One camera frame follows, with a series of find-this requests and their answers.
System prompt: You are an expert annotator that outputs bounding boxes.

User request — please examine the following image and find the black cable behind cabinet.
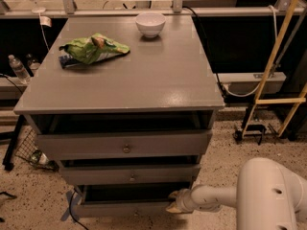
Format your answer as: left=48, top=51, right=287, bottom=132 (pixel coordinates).
left=181, top=5, right=226, bottom=98

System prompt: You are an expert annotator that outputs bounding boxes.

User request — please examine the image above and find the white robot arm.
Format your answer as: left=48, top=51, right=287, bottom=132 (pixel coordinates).
left=166, top=158, right=307, bottom=230

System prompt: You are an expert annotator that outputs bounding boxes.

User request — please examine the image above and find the blue tape cross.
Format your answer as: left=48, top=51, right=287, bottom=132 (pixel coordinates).
left=60, top=191, right=81, bottom=221

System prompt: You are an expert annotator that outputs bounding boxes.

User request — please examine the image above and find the grey drawer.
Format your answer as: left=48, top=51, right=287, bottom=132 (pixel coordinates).
left=73, top=182, right=190, bottom=218
left=60, top=164, right=201, bottom=185
left=36, top=130, right=212, bottom=160

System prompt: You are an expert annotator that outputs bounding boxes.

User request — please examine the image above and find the grey middle drawer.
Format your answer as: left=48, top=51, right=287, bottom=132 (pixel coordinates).
left=60, top=164, right=201, bottom=185

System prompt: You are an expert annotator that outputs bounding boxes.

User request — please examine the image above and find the yellow ladder frame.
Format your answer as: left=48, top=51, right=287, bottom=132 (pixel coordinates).
left=233, top=0, right=307, bottom=143

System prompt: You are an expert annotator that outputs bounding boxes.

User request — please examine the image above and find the grey drawer cabinet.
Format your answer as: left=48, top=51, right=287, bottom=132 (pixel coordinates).
left=13, top=14, right=225, bottom=206

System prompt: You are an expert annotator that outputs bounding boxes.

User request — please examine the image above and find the white ceramic bowl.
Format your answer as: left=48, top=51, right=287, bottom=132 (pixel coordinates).
left=135, top=12, right=166, bottom=38

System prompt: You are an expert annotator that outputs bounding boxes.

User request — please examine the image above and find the black wire basket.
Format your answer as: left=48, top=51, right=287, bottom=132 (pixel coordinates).
left=15, top=129, right=59, bottom=172

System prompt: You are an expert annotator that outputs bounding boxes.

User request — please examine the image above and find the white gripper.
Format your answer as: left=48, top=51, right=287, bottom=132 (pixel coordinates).
left=166, top=189, right=199, bottom=214

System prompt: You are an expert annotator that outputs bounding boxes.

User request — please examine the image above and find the black stand leg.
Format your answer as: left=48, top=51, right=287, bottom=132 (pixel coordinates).
left=0, top=115, right=25, bottom=172

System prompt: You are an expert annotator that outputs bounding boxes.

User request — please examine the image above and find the green chip bag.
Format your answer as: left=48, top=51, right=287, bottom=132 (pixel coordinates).
left=59, top=33, right=130, bottom=68

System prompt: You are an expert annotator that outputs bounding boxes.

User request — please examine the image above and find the grey top drawer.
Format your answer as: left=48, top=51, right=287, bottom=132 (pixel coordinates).
left=36, top=130, right=212, bottom=160

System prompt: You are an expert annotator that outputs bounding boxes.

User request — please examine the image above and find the black floor cable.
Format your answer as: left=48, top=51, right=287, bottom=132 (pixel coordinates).
left=68, top=189, right=89, bottom=230

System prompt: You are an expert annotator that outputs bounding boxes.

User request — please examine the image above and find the clear plastic water bottle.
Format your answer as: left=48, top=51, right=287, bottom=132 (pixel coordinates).
left=9, top=55, right=31, bottom=85

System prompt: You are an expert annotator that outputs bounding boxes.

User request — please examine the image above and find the grey bottom drawer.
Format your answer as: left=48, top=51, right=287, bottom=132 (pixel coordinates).
left=73, top=182, right=190, bottom=218

